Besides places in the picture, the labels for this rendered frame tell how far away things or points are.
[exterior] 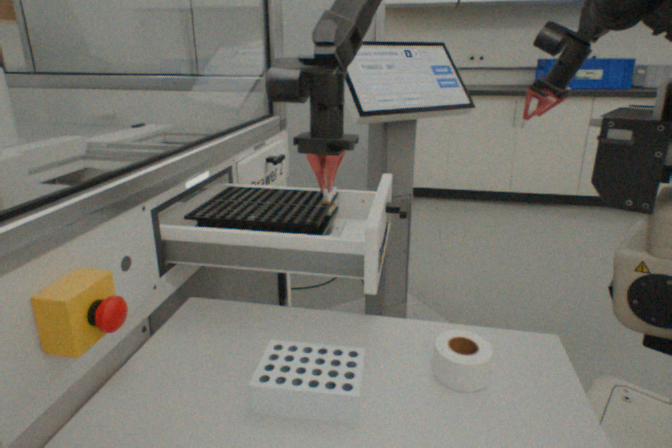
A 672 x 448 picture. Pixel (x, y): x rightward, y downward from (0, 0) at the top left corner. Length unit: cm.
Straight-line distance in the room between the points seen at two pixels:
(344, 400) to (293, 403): 6
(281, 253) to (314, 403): 23
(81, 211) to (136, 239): 12
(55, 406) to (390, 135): 133
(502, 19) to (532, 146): 120
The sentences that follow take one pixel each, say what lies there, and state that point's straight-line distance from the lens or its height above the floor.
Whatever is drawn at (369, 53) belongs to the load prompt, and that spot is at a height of 116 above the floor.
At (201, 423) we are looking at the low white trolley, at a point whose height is 76.
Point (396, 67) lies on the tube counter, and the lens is 168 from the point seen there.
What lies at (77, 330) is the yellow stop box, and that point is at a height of 87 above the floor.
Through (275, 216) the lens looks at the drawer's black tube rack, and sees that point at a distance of 72.
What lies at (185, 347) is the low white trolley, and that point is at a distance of 69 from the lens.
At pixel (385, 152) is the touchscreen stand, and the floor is 80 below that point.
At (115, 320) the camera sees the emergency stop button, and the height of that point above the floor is 87.
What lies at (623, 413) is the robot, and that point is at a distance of 145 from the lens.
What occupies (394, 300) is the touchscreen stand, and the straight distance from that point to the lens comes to 196.
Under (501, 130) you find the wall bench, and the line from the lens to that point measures 370.
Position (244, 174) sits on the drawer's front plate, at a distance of 98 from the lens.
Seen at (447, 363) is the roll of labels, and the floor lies 79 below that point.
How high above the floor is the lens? 115
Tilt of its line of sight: 18 degrees down
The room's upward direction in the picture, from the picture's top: straight up
